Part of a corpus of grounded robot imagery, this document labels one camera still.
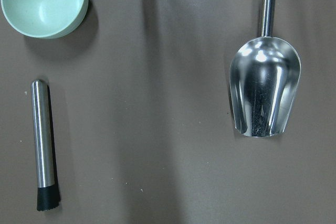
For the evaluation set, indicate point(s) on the mint green bowl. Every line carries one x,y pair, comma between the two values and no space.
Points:
44,19

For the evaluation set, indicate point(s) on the steel ice scoop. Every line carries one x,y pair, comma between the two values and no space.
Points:
264,77

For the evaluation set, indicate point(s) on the steel muddler black tip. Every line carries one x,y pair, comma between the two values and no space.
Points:
48,195

